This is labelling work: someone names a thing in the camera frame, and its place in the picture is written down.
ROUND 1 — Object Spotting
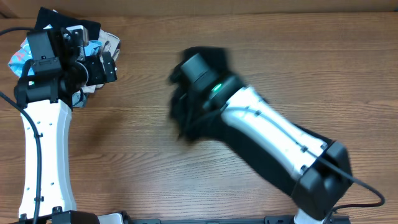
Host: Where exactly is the black t-shirt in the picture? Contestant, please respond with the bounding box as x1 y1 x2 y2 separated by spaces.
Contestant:
169 46 332 195

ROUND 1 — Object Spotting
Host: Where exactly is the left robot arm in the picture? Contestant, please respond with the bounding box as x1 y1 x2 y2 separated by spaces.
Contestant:
14 26 117 223

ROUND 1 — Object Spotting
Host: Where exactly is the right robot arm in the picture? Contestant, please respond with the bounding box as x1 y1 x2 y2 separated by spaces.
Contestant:
180 54 351 223

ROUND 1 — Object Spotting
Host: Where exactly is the beige folded garment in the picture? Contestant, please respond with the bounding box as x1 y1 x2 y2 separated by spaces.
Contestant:
85 29 121 61

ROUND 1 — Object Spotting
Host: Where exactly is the grey-blue folded garment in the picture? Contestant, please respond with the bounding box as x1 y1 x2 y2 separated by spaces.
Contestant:
72 91 87 108

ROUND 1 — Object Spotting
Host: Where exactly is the black folded garment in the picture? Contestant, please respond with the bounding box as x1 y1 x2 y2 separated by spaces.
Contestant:
34 7 101 40

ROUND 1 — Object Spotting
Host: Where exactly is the light blue printed t-shirt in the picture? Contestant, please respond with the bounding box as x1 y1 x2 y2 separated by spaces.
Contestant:
8 39 102 77

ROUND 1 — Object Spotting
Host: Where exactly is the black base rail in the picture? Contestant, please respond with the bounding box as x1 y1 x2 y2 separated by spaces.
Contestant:
9 210 352 224

